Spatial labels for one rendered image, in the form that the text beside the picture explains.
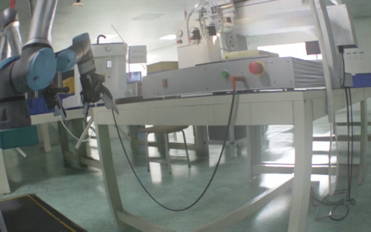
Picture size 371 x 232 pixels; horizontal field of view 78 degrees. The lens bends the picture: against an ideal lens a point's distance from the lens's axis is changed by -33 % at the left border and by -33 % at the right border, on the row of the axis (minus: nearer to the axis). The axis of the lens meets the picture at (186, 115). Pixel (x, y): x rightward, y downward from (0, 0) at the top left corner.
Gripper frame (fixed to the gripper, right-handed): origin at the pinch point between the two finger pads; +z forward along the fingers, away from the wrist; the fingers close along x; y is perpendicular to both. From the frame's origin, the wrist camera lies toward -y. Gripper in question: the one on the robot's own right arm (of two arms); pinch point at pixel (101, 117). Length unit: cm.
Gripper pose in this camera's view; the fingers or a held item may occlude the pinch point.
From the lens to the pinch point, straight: 123.1
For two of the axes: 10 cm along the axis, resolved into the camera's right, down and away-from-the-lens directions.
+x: 9.8, -1.3, -1.6
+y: -0.8, 4.7, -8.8
